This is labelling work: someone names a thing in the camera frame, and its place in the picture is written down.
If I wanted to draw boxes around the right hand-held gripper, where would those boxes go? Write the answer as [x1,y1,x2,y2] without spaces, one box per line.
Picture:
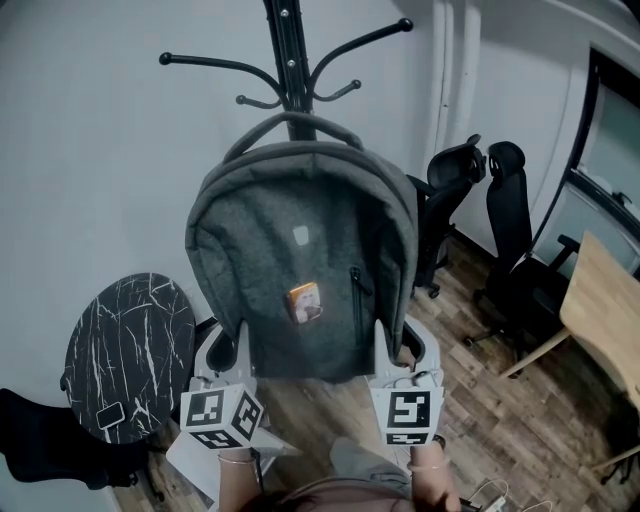
[368,318,447,448]

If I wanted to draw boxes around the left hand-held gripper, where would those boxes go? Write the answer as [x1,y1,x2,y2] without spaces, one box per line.
[179,320,266,450]

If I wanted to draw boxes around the grey backpack bag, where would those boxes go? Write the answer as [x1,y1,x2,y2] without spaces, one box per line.
[183,110,420,382]

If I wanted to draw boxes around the black metal coat rack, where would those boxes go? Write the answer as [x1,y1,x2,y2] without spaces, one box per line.
[158,0,414,143]

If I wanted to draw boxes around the person's left forearm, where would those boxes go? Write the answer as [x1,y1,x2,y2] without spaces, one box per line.
[216,446,263,505]

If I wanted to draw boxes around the person's right forearm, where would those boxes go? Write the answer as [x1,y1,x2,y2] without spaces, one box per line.
[406,443,462,512]

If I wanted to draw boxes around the orange picture badge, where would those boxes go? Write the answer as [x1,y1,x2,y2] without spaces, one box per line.
[285,281,323,324]

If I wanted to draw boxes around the round black marble side table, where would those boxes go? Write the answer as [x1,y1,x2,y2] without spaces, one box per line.
[59,272,197,445]

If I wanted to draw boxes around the black high-back office chair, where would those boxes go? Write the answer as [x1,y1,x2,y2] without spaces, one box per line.
[461,140,582,367]

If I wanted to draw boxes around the black smartphone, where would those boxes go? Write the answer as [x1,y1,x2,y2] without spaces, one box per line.
[95,402,126,430]

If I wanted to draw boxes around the person's clothed torso and legs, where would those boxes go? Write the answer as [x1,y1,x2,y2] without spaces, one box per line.
[268,436,417,512]

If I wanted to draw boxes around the black mesh office chair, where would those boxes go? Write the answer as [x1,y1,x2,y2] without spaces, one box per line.
[405,133,488,301]

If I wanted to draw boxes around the light wooden table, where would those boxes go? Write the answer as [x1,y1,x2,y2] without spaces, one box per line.
[498,229,640,482]

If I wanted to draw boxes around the black fabric chair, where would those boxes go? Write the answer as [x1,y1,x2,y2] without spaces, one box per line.
[0,387,167,502]

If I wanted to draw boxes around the black framed glass door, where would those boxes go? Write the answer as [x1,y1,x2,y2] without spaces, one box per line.
[528,41,640,282]

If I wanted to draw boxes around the white cable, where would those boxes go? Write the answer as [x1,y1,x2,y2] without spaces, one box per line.
[467,478,512,512]

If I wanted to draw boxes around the white wall pipe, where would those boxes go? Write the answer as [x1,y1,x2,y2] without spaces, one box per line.
[423,0,482,174]

